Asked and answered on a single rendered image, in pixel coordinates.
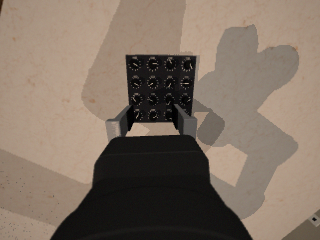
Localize black knob box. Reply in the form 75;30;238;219
126;55;196;123

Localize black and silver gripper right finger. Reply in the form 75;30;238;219
172;104;198;140

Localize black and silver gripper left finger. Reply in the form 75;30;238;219
105;105;135;143

